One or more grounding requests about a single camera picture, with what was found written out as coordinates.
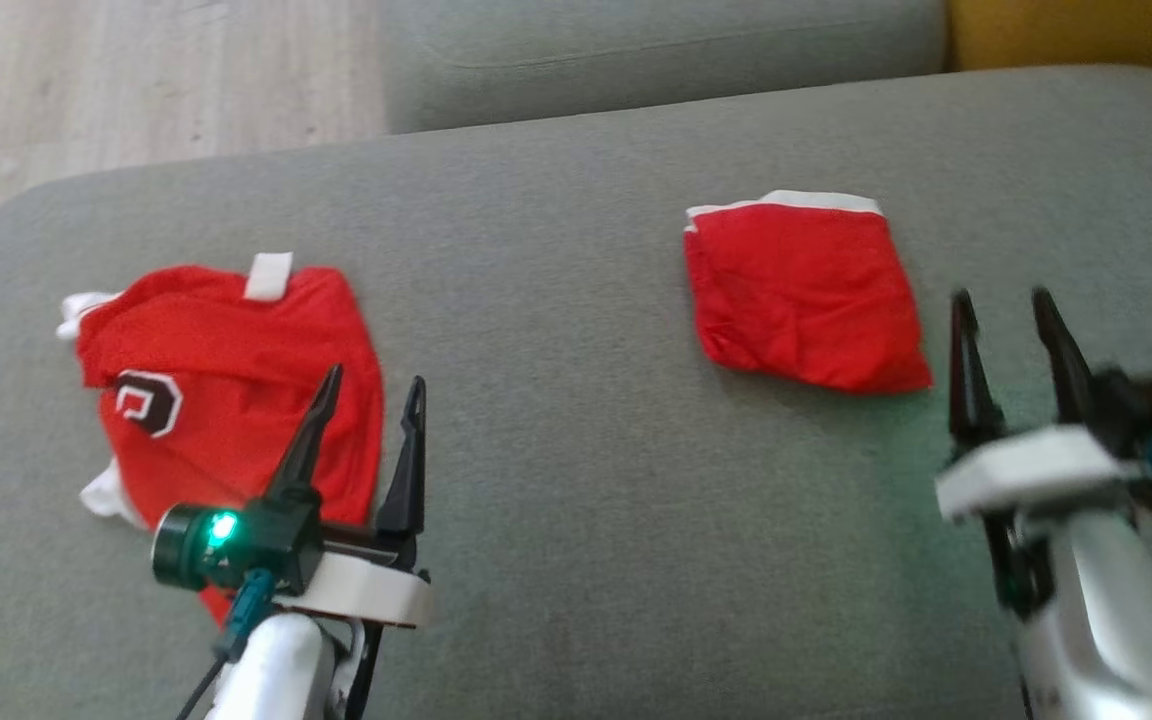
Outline yellow sofa backrest cushion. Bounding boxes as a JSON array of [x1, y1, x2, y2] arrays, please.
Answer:
[[948, 0, 1152, 86]]

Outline left camera cable teal plug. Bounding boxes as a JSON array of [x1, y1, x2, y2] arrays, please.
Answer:
[[176, 570, 277, 720]]

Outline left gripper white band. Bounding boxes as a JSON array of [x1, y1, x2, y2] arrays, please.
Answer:
[[266, 364, 434, 629]]

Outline red garment with black logo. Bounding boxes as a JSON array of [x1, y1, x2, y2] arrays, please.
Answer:
[[56, 252, 385, 626]]

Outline plain red garment white trim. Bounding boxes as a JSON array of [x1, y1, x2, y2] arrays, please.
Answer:
[[684, 190, 934, 396]]

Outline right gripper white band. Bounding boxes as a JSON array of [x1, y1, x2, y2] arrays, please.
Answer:
[[936, 287, 1142, 521]]

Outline large grey sofa seat cushion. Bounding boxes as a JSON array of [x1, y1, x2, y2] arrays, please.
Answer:
[[0, 65, 1152, 720]]

